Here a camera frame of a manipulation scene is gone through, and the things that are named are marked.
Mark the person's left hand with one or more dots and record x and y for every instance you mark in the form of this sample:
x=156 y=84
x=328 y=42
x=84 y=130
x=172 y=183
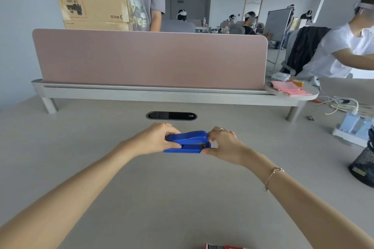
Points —
x=149 y=139

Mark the black mesh pen holder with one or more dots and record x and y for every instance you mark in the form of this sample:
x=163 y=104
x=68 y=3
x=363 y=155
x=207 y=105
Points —
x=365 y=161

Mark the pink folded cloth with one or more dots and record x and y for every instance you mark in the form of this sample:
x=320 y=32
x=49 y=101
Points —
x=287 y=88

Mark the pink desk divider panel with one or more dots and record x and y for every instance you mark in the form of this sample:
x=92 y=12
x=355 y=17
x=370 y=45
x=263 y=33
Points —
x=152 y=59

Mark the person's left thumb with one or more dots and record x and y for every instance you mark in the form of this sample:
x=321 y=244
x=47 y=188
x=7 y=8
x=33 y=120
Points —
x=174 y=145

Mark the blue stapler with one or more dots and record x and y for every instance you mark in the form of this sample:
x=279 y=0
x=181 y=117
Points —
x=190 y=140

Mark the clear plastic packet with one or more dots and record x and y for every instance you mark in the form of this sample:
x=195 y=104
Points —
x=280 y=76

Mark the grey rolling whiteboard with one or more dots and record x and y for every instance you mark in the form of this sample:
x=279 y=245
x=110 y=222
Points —
x=277 y=24

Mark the black jacket on chair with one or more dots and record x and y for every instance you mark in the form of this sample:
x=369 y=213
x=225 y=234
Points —
x=306 y=49

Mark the red and black box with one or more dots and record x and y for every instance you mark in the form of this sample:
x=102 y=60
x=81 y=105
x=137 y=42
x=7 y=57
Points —
x=223 y=246

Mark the white handheld controller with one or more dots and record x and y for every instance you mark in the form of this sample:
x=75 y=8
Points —
x=315 y=82

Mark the person's right thumb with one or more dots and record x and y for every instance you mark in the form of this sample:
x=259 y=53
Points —
x=210 y=151

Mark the person's left forearm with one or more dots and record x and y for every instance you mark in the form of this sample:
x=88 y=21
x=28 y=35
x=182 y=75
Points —
x=64 y=196

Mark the person's right forearm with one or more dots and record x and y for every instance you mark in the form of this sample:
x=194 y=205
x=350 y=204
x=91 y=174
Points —
x=309 y=208

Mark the grey desk riser shelf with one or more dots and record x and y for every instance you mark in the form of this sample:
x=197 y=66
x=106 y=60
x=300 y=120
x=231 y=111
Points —
x=163 y=94

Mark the small orange packet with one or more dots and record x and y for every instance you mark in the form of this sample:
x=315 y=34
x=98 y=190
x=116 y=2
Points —
x=298 y=83

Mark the brown cardboard box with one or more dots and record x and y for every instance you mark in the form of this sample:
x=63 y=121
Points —
x=93 y=2
x=98 y=26

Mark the grey office chair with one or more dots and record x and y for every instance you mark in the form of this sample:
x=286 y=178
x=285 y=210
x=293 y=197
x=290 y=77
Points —
x=177 y=26

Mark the person's right hand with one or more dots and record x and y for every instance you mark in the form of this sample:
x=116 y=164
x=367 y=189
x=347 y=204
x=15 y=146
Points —
x=229 y=148

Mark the light blue charging dock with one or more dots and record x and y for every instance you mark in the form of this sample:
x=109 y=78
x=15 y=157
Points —
x=352 y=129

